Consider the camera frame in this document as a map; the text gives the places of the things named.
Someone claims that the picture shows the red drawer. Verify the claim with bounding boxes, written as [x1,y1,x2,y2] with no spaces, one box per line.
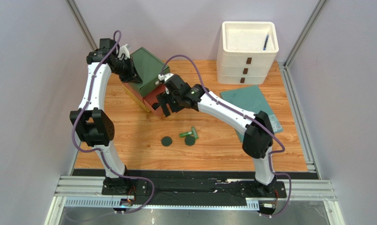
[122,83,165,116]

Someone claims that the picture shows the green top drawer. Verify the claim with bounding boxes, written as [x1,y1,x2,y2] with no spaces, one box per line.
[127,47,164,97]

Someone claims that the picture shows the black round jar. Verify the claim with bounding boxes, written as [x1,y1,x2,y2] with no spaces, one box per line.
[152,102,160,110]

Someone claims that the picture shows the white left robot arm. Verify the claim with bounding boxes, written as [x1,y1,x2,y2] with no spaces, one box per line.
[70,38,142,179]

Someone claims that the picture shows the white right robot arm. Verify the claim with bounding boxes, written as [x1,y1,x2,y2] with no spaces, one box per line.
[156,73,275,186]

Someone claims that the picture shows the yellow bottom drawer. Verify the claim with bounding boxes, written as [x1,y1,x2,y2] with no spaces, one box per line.
[123,85,150,113]

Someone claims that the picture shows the green lip balm tube upright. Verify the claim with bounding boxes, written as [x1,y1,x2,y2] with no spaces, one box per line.
[191,126,199,140]

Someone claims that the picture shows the green lip balm tube horizontal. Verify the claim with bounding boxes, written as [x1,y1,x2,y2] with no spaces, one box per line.
[179,131,192,138]

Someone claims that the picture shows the flat dark green compact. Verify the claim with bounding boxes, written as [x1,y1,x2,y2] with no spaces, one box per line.
[161,136,173,147]

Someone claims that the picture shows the tilted dark green compact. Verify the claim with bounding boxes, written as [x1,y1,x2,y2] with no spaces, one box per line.
[185,136,196,146]

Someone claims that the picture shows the white foam drawer box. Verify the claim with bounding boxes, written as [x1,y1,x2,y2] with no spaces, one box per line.
[216,21,279,85]

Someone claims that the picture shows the blue pen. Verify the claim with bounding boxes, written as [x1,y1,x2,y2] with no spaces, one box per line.
[263,34,270,51]

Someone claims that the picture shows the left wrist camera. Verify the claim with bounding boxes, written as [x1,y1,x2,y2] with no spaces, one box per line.
[118,44,131,60]

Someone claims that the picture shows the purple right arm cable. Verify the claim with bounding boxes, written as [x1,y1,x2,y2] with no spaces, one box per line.
[158,54,292,218]

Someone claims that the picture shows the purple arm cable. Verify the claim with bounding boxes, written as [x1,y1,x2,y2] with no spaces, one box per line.
[158,54,292,218]
[65,30,155,223]

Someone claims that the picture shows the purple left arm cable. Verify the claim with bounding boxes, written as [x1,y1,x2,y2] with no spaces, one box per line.
[65,30,155,223]

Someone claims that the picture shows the aluminium rail frame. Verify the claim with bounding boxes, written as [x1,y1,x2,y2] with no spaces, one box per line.
[51,169,344,225]

